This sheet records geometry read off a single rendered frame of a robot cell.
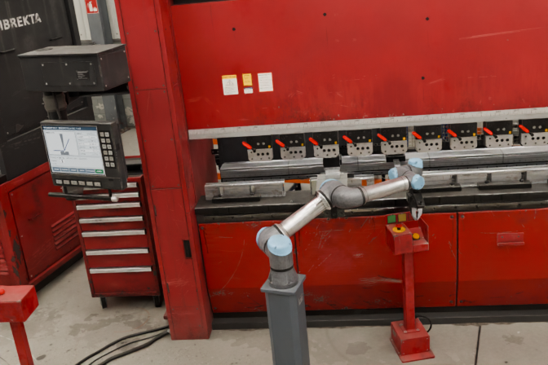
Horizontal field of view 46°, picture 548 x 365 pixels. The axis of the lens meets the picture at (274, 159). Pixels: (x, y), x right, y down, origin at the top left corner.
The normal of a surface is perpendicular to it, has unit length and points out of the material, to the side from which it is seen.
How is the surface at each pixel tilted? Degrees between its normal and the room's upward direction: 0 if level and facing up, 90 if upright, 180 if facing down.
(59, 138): 90
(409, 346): 90
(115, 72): 90
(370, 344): 0
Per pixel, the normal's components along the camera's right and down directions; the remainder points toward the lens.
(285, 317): -0.35, 0.33
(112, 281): -0.10, 0.33
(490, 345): -0.09, -0.94
